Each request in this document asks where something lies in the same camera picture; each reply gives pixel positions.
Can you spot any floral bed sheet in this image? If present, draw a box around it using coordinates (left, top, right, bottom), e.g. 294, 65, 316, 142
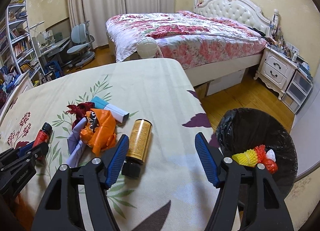
1, 58, 219, 230

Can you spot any teal and white box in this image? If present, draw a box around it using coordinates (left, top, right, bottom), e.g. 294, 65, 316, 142
91, 96, 130, 124

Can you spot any bed with floral quilt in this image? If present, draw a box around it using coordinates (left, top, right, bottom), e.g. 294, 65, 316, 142
106, 11, 267, 86

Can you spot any white nightstand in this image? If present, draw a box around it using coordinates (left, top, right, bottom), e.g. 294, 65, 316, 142
253, 46, 298, 101

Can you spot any study desk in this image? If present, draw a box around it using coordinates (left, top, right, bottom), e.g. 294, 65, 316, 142
31, 30, 71, 70

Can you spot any orange plastic bag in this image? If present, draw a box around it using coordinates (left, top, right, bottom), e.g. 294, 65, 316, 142
263, 158, 278, 175

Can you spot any dark red wrapper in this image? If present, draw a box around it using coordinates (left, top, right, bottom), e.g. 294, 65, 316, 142
66, 102, 95, 129

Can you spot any plastic drawer unit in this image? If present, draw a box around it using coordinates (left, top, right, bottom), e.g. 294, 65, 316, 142
281, 69, 313, 114

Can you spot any white tufted headboard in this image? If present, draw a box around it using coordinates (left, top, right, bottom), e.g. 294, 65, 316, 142
194, 0, 271, 37

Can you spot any orange snack wrapper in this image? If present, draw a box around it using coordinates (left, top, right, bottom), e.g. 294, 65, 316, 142
80, 109, 117, 157

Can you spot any white bedpost ball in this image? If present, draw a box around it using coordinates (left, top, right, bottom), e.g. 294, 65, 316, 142
137, 37, 158, 59

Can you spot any orange foam fruit net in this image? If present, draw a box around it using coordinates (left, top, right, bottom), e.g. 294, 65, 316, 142
254, 144, 266, 163

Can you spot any light blue desk chair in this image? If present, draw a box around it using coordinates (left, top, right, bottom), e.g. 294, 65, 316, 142
66, 21, 95, 69

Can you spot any yellow foam fruit net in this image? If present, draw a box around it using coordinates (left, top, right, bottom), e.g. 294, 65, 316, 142
232, 149, 259, 167

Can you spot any red bottle with black cap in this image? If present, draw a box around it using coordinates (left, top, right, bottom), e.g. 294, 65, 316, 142
33, 122, 52, 161

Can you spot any gold bottle with black cap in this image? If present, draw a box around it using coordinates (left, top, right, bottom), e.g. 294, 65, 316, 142
121, 119, 152, 178

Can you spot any white bookshelf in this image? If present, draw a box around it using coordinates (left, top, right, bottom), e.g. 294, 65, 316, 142
1, 0, 43, 85

